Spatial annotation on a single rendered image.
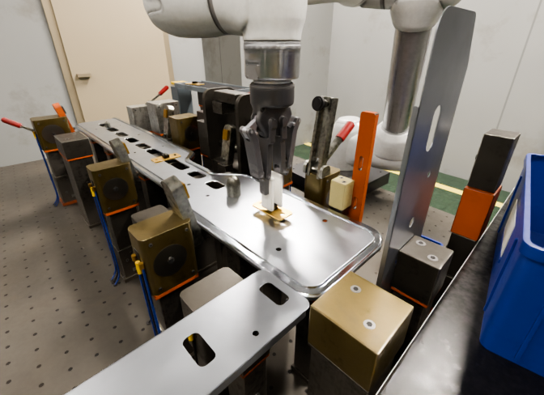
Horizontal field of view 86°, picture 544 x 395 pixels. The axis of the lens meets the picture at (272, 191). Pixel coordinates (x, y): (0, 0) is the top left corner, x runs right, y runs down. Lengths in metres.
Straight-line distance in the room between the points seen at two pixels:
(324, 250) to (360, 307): 0.18
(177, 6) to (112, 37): 3.30
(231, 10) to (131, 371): 0.47
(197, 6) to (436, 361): 0.54
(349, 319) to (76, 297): 0.80
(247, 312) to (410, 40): 0.87
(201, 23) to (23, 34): 3.29
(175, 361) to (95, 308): 0.57
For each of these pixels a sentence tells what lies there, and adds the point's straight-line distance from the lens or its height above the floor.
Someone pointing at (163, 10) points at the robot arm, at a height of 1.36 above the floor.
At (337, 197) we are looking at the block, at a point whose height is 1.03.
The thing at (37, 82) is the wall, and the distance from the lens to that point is 3.78.
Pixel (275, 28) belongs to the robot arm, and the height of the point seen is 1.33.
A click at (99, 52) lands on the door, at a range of 3.80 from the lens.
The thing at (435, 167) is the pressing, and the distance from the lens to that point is 0.42.
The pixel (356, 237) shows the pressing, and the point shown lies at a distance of 0.56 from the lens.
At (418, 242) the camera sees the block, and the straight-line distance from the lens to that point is 0.43.
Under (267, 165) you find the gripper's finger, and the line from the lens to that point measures 0.53.
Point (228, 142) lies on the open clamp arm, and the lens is 0.88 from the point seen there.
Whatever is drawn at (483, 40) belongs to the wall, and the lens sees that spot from 3.65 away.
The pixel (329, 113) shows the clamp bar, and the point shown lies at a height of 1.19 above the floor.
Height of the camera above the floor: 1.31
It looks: 26 degrees down
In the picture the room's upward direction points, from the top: straight up
